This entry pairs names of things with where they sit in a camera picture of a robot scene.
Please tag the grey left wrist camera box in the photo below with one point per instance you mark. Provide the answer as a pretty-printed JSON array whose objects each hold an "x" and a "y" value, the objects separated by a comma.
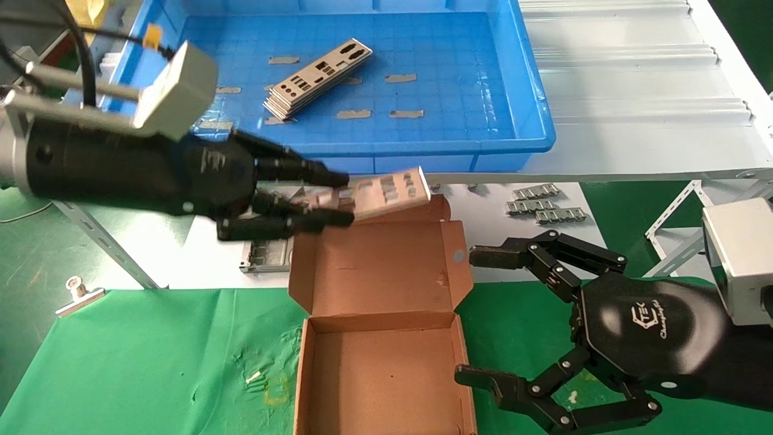
[{"x": 178, "y": 90}]

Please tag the white metal shelf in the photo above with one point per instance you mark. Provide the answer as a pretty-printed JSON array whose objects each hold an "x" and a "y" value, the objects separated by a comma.
[{"x": 634, "y": 145}]

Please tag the brown cardboard box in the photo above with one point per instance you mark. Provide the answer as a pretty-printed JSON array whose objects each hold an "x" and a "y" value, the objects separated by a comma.
[{"x": 374, "y": 266}]

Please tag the white paper sheet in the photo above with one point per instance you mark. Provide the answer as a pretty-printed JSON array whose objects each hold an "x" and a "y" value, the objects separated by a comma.
[{"x": 495, "y": 217}]

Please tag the grey slotted angle bar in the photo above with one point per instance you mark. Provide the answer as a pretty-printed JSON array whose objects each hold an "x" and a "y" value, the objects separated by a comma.
[{"x": 109, "y": 241}]

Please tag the silver metal shield plate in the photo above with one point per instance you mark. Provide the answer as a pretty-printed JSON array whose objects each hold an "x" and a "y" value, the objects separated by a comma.
[{"x": 392, "y": 192}]

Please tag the silver binder clip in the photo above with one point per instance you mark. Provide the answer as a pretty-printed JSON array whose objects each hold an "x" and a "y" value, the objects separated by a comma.
[{"x": 78, "y": 296}]

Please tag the grey metal clip strip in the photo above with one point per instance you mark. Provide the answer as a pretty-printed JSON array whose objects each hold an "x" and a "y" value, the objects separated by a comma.
[
  {"x": 536, "y": 192},
  {"x": 561, "y": 216},
  {"x": 530, "y": 208}
]

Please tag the silver camera mount rods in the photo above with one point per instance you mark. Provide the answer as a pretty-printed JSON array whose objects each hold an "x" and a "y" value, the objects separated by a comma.
[{"x": 78, "y": 84}]

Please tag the white paper scrap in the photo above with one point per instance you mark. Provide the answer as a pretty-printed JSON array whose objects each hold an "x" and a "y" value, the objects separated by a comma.
[{"x": 255, "y": 377}]

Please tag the green cloth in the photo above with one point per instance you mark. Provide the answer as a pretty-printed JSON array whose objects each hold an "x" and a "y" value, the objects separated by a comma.
[{"x": 151, "y": 362}]

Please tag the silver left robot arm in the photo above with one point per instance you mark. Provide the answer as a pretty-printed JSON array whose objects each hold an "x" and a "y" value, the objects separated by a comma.
[{"x": 12, "y": 145}]

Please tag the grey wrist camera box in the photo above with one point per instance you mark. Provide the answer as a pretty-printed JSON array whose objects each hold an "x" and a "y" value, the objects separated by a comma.
[
  {"x": 746, "y": 254},
  {"x": 178, "y": 90}
]

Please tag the stack of metal shield plates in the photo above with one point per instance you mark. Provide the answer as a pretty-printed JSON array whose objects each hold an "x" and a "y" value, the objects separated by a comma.
[{"x": 314, "y": 75}]

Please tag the bent grey metal bracket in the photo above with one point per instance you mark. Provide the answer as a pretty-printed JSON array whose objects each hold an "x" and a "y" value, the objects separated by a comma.
[
  {"x": 266, "y": 257},
  {"x": 300, "y": 196}
]

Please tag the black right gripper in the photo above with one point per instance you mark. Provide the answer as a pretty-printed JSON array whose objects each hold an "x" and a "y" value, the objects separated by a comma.
[{"x": 652, "y": 326}]

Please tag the white angle steel frame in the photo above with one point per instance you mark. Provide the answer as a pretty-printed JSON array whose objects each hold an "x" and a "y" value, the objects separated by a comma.
[{"x": 673, "y": 211}]

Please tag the blue plastic tray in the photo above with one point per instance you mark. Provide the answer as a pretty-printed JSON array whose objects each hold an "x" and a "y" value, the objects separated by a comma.
[{"x": 447, "y": 90}]

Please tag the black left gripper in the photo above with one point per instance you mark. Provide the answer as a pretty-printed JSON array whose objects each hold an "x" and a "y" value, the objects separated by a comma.
[{"x": 121, "y": 166}]

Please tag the yellow cardboard piece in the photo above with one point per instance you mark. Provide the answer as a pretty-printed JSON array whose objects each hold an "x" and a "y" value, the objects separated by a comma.
[{"x": 90, "y": 9}]

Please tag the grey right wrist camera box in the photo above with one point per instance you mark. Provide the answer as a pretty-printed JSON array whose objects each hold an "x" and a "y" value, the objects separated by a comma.
[{"x": 746, "y": 254}]

